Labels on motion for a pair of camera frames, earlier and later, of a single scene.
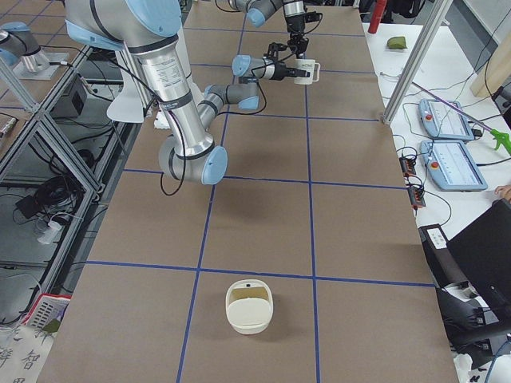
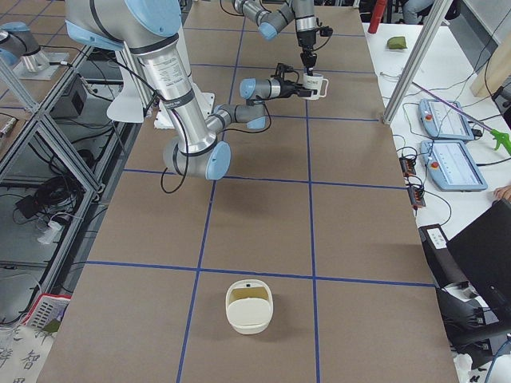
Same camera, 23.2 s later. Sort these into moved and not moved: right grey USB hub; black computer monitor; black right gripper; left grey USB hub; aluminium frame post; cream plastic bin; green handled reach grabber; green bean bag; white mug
Moved: white mug; black right gripper
Not moved: green bean bag; left grey USB hub; cream plastic bin; green handled reach grabber; right grey USB hub; black computer monitor; aluminium frame post
